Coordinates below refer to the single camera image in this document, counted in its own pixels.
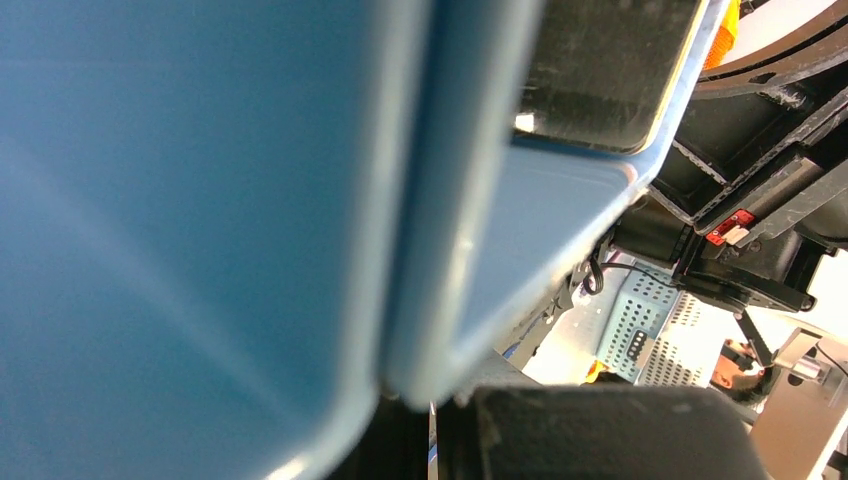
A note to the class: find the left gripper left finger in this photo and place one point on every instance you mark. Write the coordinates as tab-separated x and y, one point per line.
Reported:
395	446

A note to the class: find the blue three-compartment box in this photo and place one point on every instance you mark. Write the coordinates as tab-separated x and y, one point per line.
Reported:
228	227

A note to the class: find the perforated metal panel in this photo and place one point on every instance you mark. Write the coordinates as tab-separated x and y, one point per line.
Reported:
638	328

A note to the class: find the orange cylindrical object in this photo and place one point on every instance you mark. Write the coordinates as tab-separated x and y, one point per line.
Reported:
725	37

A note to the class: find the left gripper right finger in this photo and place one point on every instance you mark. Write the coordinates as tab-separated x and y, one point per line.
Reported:
601	432

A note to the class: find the black credit card stack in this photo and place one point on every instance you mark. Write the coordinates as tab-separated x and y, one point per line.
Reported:
603	71

